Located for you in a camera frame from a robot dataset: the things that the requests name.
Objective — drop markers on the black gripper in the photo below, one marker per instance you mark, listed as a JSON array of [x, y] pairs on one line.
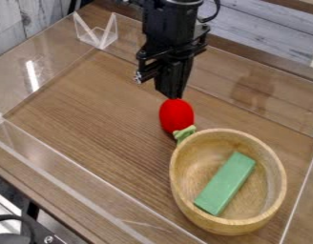
[[167, 64]]

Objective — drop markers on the red plush strawberry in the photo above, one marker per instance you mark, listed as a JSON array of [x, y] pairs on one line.
[[176, 118]]

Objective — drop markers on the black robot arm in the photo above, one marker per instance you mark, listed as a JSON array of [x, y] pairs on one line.
[[175, 38]]

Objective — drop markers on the wooden oval bowl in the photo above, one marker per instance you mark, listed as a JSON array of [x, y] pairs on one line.
[[194, 163]]

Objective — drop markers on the green rectangular block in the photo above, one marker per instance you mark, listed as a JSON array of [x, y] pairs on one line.
[[224, 184]]

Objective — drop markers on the clear acrylic corner bracket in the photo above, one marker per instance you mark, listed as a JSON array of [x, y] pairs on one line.
[[96, 37]]

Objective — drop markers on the black metal table mount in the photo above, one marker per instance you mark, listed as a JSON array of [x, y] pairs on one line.
[[42, 235]]

